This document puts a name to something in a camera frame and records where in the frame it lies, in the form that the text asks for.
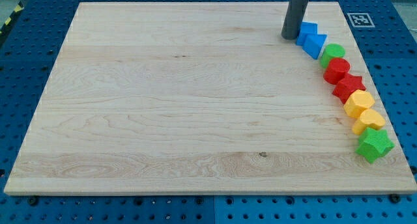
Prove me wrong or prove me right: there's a red circle block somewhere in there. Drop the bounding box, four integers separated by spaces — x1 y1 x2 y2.
323 57 351 85

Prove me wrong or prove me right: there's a green circle block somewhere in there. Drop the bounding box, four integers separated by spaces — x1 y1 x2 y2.
319 43 345 69

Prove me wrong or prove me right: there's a light wooden board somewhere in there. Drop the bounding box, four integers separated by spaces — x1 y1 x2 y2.
5 2 416 196

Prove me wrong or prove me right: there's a blue triangle block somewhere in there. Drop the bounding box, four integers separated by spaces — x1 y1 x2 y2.
302 34 327 59

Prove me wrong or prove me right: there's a blue cube block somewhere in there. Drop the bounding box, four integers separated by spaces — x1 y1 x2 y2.
296 22 318 46

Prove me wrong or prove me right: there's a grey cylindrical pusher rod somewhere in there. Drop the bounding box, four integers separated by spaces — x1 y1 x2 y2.
281 0 309 40

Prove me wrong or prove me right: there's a red star block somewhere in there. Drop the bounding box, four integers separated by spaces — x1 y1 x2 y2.
332 73 366 104

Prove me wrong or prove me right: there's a yellow hexagon block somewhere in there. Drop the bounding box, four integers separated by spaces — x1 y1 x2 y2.
343 89 375 119

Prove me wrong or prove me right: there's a yellow heart block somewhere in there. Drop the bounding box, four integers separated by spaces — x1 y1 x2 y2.
352 109 386 135

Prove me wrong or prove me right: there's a green star block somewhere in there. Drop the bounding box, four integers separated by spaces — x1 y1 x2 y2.
355 127 395 163

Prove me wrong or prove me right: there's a white fiducial marker tag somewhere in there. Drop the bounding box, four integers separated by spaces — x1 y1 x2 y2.
347 12 375 28

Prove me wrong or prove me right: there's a black screw front left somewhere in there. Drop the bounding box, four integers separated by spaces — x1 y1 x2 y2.
27 196 39 206

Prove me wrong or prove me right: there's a black screw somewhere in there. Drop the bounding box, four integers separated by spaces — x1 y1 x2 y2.
389 193 401 204
27 196 39 206

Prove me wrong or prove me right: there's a black screw front right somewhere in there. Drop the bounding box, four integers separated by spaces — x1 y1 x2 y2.
389 193 401 204

